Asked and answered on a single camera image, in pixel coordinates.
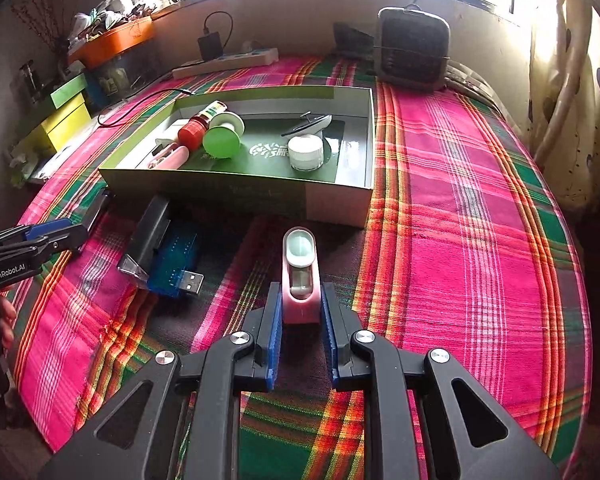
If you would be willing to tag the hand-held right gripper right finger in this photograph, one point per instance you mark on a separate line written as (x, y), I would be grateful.
(330, 340)

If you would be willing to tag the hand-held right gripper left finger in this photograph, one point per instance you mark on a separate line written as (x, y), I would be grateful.
(274, 340)

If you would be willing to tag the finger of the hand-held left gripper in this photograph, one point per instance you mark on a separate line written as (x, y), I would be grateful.
(60, 245)
(42, 231)

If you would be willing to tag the pink device with oval lens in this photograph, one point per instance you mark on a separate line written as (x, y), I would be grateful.
(300, 305)

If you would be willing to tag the pink plastic clip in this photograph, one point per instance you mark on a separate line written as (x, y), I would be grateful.
(167, 156)

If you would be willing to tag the green cardboard box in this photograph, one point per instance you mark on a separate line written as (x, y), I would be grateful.
(260, 185)

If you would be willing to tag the white round jar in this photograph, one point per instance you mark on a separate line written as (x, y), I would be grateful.
(305, 152)

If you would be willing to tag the black disc with white buttons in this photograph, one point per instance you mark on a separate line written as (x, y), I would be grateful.
(312, 124)

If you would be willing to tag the person's left hand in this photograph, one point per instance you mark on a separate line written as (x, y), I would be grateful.
(7, 317)

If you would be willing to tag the black case with clear cap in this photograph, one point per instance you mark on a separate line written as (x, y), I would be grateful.
(147, 235)

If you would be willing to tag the yellow box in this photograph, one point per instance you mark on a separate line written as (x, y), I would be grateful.
(62, 125)

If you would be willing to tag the blue usb tester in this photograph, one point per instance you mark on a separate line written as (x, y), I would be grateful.
(172, 265)

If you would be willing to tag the plaid blanket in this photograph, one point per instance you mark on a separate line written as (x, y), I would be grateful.
(455, 235)

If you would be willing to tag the red cap bottle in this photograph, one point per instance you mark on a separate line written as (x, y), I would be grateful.
(197, 127)

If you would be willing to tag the green plastic spool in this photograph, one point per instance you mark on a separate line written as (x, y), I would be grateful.
(220, 142)

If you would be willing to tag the orange tray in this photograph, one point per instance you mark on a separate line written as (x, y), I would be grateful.
(115, 42)

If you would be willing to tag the dried twig bunch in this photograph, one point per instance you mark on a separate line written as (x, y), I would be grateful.
(40, 25)

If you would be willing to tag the black charger adapter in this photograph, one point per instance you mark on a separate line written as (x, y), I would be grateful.
(210, 46)

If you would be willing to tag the white power strip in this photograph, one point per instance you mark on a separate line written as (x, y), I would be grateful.
(230, 62)

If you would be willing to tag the grey striped cloth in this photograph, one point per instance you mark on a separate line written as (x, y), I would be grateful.
(472, 85)

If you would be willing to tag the grey space heater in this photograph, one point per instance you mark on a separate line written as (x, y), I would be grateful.
(412, 50)

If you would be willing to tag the cream heart print curtain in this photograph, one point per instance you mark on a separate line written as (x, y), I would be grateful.
(575, 85)

